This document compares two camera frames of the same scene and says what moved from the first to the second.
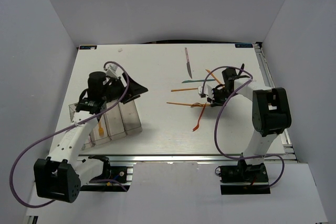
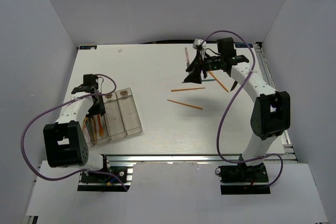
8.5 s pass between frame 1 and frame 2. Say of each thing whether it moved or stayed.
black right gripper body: moved
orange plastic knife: stayed
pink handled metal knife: stayed
